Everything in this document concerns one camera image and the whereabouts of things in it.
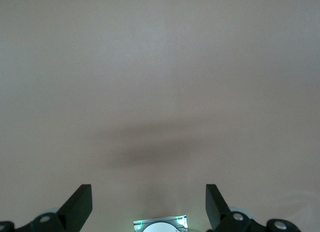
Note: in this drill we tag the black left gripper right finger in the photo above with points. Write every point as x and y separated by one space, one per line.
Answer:
220 212

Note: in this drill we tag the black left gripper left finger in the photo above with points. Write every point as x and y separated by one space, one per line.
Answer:
72 212

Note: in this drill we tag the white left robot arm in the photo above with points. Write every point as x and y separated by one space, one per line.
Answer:
162 228

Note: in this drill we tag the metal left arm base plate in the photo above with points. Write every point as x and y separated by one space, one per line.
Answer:
160 218

